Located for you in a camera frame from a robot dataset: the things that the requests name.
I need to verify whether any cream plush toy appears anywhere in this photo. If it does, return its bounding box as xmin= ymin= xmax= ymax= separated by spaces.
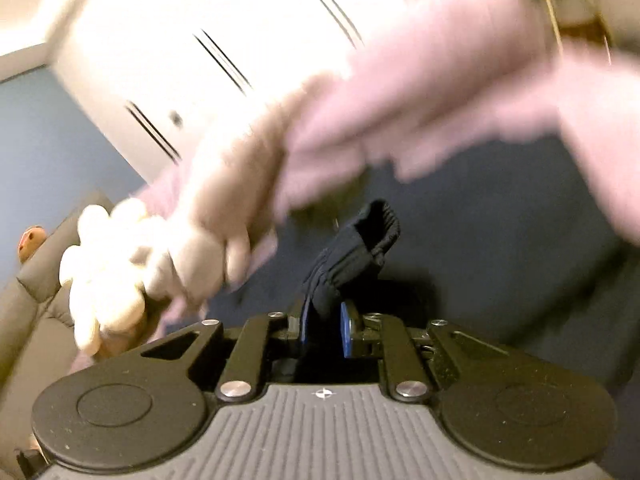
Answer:
xmin=0 ymin=190 xmax=151 ymax=411

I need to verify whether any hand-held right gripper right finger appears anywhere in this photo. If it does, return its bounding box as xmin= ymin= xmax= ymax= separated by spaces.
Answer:
xmin=340 ymin=300 xmax=507 ymax=404

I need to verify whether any gold metal side table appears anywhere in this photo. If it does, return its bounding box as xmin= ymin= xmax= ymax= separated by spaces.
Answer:
xmin=530 ymin=0 xmax=617 ymax=63

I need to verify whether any long pink plush toy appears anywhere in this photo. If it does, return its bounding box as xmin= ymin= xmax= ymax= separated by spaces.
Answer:
xmin=59 ymin=77 xmax=351 ymax=356

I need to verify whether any purple pillow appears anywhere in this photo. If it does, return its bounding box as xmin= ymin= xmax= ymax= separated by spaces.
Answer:
xmin=280 ymin=0 xmax=568 ymax=211

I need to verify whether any white wardrobe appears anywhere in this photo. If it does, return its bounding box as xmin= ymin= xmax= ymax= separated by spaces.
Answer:
xmin=45 ymin=0 xmax=416 ymax=181

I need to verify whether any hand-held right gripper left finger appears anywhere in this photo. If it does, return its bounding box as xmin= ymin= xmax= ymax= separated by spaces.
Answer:
xmin=141 ymin=300 xmax=312 ymax=403

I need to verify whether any navy blue garment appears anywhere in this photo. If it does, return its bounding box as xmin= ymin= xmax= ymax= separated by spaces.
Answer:
xmin=200 ymin=150 xmax=640 ymax=391

